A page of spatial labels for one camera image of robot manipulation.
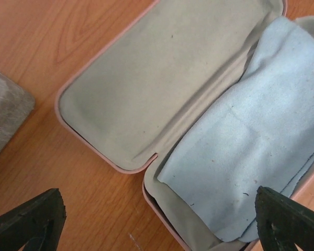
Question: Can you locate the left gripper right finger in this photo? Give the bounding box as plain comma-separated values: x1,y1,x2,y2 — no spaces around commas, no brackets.
255,186,314,250

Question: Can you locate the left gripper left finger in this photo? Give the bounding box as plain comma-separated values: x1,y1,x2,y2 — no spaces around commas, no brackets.
0,188,66,250

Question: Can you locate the blue cleaning cloth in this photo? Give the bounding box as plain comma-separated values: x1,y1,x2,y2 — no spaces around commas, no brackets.
158,17,314,242

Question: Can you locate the pink glasses case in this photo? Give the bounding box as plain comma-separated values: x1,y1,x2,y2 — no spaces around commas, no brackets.
56,1,314,250

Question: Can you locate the grey glasses case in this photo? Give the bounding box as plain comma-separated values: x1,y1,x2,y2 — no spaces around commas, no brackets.
0,73,35,152

